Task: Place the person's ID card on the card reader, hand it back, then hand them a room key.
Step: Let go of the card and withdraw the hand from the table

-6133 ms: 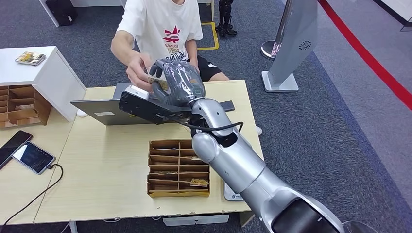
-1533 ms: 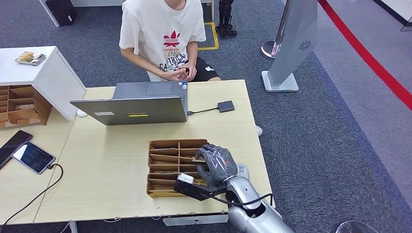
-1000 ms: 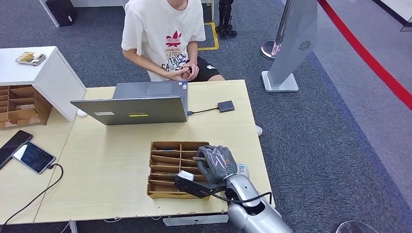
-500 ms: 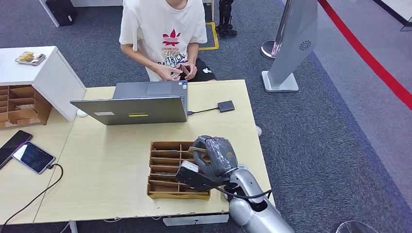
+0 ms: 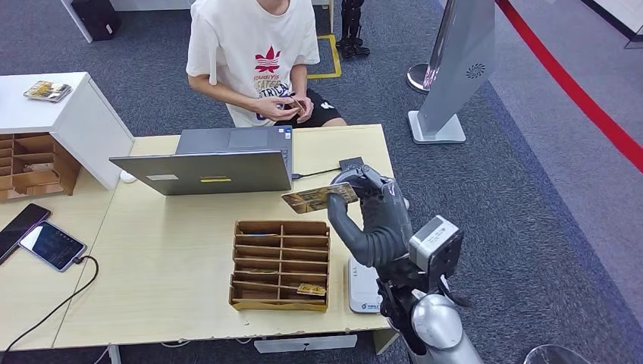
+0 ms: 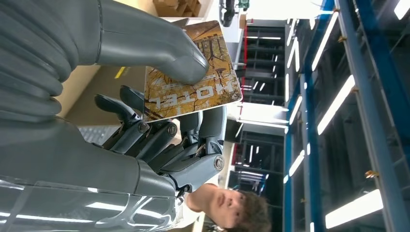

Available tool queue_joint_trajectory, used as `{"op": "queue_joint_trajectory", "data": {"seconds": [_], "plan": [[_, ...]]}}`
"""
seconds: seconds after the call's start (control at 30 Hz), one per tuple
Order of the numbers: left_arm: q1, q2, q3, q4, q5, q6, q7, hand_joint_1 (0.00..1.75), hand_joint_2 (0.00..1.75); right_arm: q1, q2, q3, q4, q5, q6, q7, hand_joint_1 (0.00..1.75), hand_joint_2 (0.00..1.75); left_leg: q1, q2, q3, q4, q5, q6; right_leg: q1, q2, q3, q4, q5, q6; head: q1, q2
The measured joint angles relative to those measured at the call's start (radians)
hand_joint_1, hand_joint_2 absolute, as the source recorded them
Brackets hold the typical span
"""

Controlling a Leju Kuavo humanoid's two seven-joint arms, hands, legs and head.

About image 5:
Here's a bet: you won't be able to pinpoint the grey laptop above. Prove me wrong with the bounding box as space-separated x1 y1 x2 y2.
108 125 294 196

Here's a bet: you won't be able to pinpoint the black hub cable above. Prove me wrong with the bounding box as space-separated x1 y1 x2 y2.
291 167 343 180

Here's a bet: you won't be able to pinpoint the person's right hand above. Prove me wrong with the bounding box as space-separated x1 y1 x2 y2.
252 95 298 122

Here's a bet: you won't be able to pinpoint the phone with lit screen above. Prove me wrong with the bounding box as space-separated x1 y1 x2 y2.
18 221 88 274

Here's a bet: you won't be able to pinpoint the white card reader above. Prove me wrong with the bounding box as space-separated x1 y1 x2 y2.
347 256 385 315

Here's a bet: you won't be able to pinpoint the gold room key card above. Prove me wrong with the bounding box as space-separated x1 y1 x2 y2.
281 182 359 215
296 282 328 297

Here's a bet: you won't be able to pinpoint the black charging cable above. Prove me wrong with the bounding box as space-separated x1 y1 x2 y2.
0 256 100 353

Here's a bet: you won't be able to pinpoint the stack of gold cards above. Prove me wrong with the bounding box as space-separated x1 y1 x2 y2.
23 80 73 103

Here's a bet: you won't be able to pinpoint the wooden pigeonhole organiser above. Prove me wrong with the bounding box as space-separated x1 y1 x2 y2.
0 132 81 203

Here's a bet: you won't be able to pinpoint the white furniture leg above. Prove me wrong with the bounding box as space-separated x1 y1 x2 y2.
60 0 95 44

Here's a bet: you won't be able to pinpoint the white cabinet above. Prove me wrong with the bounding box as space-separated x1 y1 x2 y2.
0 71 135 192

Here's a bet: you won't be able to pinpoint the wooden card organiser box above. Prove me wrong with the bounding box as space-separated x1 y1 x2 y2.
228 220 331 312

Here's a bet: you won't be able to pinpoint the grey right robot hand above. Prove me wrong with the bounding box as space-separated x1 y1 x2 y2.
327 165 414 270

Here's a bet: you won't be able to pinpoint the chrome stanchion base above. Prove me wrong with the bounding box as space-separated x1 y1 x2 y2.
406 62 438 95

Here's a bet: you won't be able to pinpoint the person's left hand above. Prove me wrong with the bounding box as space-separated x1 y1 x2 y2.
286 95 315 124

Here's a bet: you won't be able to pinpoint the dark round stool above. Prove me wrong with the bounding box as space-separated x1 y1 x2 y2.
523 345 594 364

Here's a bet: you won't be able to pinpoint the grey kiosk stand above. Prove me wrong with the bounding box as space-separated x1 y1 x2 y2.
407 0 497 146

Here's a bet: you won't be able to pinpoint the person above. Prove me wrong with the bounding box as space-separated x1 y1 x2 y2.
184 0 349 129

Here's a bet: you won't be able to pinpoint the black case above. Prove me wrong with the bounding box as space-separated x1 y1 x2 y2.
71 0 122 42

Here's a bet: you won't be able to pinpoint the black robot legs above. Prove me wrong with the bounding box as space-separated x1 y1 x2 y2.
335 0 372 59

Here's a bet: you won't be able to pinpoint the grey under-desk tray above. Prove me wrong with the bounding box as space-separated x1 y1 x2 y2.
253 334 359 355

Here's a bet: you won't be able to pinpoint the black phone with dark screen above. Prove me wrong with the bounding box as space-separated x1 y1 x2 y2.
0 203 52 265

